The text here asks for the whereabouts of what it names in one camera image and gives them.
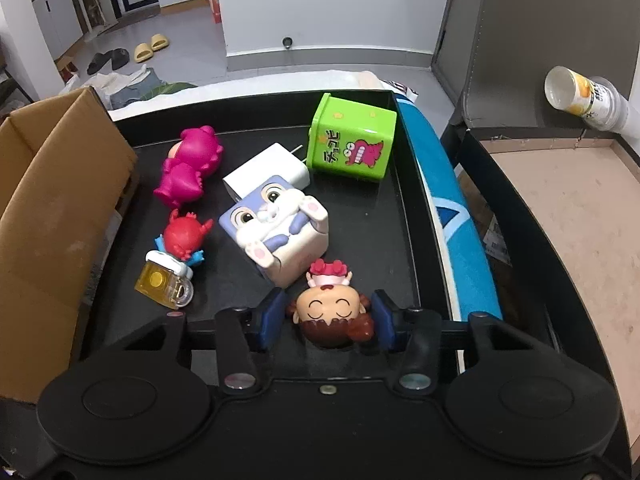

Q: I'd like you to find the brown-haired girl figurine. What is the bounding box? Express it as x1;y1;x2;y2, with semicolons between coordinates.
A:
286;258;374;349

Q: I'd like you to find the purple rabbit cube toy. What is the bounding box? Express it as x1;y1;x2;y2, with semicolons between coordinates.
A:
218;176;329;288

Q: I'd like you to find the red-haired figurine with beer mug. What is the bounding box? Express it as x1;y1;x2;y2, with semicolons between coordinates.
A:
134;209;215;310

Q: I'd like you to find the pink dinosaur costume figurine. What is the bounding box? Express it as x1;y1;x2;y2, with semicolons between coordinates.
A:
154;126;224;209

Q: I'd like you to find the brown cardboard box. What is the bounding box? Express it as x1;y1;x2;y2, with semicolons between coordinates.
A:
1;88;137;403

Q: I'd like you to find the black plastic tray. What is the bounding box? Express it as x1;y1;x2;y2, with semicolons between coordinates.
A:
81;91;450;356

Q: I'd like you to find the blue shark board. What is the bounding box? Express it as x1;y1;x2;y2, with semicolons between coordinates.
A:
394;90;504;322

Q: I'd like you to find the white power adapter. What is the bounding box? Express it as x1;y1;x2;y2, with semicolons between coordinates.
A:
222;143;310;202

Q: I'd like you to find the yellow slipper left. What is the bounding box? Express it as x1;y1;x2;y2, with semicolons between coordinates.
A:
134;44;154;64

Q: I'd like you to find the yellow slipper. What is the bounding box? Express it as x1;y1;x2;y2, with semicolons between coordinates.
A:
150;34;169;52
134;44;154;64

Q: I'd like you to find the yellow slipper right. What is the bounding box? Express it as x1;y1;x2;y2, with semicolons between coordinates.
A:
150;34;169;52

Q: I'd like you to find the black slipper right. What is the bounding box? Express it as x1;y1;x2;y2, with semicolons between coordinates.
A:
111;48;130;70

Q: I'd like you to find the black slipper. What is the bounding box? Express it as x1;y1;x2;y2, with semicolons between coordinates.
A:
111;48;130;70
87;50;113;76

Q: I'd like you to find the white yellow paper cup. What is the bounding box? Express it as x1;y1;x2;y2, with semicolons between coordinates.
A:
544;66;629;133

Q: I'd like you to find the black slipper left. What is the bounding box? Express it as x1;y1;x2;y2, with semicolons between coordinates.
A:
87;50;113;76

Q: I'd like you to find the white cabinet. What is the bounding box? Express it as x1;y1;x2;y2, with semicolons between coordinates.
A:
32;0;84;60

